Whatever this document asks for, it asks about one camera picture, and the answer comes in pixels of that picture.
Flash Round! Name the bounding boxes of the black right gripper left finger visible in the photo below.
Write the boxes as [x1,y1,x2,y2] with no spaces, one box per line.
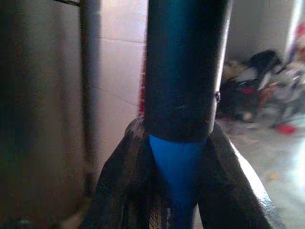
[81,118,173,229]

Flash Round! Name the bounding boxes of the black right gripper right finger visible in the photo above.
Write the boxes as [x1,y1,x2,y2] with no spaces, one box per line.
[195,123,275,229]

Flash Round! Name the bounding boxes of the blue broom handle black grip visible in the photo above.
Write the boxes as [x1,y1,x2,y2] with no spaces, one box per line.
[144,0,233,229]

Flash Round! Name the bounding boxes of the red object on floor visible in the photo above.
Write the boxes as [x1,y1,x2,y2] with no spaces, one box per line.
[274,124,297,135]

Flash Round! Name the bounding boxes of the dark vertical pipe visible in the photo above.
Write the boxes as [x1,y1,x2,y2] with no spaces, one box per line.
[78,0,103,198]

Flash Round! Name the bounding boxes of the pile of clothes and clutter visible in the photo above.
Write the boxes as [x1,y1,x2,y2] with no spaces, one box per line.
[218,49,305,127]

